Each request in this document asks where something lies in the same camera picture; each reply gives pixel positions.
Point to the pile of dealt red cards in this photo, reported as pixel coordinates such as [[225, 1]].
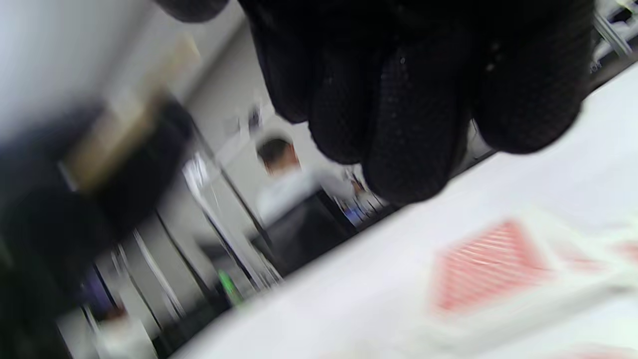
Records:
[[483, 269]]

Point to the person's left hand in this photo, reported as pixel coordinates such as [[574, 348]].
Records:
[[50, 224]]

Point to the person's right hand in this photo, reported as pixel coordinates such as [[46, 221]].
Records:
[[413, 99]]

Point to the green plastic bottle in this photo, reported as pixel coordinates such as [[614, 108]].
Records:
[[230, 286]]

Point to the black mesh office chair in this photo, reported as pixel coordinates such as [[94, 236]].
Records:
[[304, 234]]

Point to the aluminium frame post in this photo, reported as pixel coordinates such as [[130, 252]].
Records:
[[219, 214]]

